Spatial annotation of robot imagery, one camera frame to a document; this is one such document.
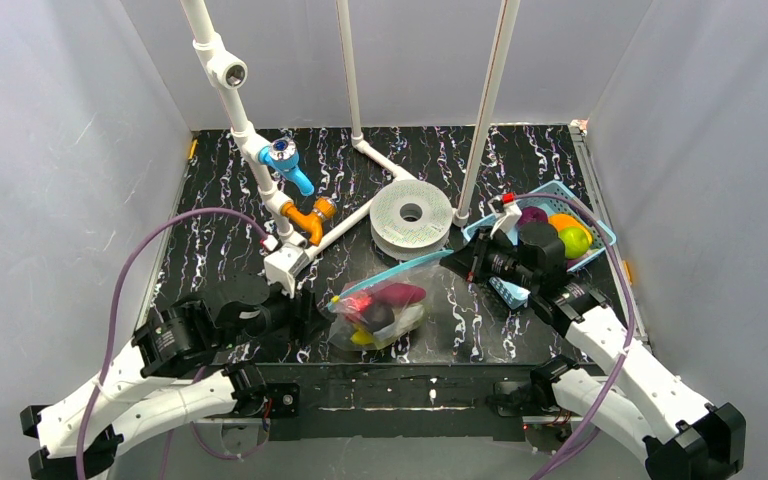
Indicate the green apple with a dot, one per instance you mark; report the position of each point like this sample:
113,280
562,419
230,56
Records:
576,242

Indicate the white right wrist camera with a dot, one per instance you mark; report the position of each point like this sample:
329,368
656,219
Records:
507,214

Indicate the magenta sweet potato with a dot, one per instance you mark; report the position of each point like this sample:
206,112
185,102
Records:
399,295

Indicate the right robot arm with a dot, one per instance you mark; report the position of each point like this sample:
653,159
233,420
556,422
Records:
675,431

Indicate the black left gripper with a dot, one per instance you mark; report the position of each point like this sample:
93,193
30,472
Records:
302,312

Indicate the dark red plum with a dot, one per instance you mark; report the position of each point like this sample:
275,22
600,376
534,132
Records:
377,317

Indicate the light blue plastic basket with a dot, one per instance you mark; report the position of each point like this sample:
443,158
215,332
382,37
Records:
540,241

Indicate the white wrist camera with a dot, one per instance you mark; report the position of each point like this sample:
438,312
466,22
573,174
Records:
507,214
284,265

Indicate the purple onion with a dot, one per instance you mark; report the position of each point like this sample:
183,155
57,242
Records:
532,214

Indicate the white filament spool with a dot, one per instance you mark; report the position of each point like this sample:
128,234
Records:
409,219

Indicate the yellow banana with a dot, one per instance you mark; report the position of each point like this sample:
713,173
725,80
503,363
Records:
363,339

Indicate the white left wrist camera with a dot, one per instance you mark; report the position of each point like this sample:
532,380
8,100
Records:
284,265

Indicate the red apple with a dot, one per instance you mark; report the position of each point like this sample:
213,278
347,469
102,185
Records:
354,308

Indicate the orange fruit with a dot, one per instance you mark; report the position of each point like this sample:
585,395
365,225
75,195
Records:
561,221

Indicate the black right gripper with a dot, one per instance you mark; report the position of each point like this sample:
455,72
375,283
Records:
479,255

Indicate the orange tap valve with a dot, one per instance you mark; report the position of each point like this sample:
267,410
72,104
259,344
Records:
312,223

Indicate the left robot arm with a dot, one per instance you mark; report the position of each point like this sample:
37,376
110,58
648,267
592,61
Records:
134,400

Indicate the clear zip top bag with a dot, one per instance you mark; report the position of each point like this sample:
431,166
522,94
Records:
424,271

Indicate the blue tap valve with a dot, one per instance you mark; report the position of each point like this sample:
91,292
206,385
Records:
282,156

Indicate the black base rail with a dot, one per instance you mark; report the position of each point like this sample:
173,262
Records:
317,401

